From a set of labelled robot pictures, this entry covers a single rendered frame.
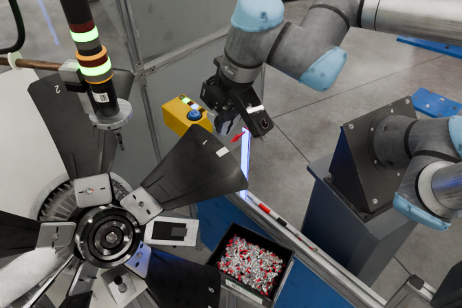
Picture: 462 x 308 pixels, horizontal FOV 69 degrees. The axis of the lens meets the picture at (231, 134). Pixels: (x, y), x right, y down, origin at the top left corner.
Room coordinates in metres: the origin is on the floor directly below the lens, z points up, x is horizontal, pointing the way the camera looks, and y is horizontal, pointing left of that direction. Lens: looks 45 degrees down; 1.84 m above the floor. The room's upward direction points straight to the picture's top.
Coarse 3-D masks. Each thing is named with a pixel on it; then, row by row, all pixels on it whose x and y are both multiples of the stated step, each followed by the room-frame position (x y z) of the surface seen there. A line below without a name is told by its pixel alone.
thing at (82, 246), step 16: (80, 208) 0.41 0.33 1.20; (96, 208) 0.38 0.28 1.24; (112, 208) 0.37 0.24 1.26; (80, 224) 0.35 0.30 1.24; (96, 224) 0.35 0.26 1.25; (112, 224) 0.35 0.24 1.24; (128, 224) 0.36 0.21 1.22; (80, 240) 0.31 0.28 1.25; (96, 240) 0.32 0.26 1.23; (128, 240) 0.34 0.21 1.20; (80, 256) 0.33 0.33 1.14; (96, 256) 0.30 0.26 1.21; (112, 256) 0.31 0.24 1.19; (128, 256) 0.31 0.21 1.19
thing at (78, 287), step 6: (84, 264) 0.30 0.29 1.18; (78, 270) 0.28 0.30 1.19; (84, 270) 0.29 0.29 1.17; (90, 270) 0.30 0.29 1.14; (96, 270) 0.31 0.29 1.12; (78, 276) 0.27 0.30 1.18; (84, 276) 0.28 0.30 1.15; (96, 276) 0.30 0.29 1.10; (78, 282) 0.27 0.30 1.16; (84, 282) 0.28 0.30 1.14; (90, 282) 0.29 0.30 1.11; (72, 288) 0.25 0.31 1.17; (78, 288) 0.26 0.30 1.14; (84, 288) 0.27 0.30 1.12; (90, 288) 0.28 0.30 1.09; (72, 294) 0.25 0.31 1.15
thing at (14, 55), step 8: (8, 0) 0.45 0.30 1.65; (16, 8) 0.45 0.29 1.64; (16, 16) 0.45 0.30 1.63; (16, 24) 0.45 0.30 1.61; (24, 32) 0.45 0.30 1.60; (24, 40) 0.45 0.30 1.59; (0, 48) 0.46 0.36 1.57; (8, 48) 0.46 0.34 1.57; (16, 48) 0.45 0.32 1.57; (8, 56) 0.45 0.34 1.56; (16, 56) 0.46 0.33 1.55
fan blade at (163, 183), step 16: (192, 128) 0.66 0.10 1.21; (176, 144) 0.61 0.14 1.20; (192, 144) 0.61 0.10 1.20; (208, 144) 0.61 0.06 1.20; (176, 160) 0.56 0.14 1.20; (192, 160) 0.56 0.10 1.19; (208, 160) 0.56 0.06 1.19; (224, 160) 0.57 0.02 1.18; (160, 176) 0.51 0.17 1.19; (176, 176) 0.51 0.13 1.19; (192, 176) 0.51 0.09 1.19; (208, 176) 0.52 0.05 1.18; (224, 176) 0.53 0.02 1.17; (240, 176) 0.54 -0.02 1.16; (160, 192) 0.46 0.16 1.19; (176, 192) 0.46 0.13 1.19; (192, 192) 0.47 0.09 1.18; (208, 192) 0.47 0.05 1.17; (224, 192) 0.48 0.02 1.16
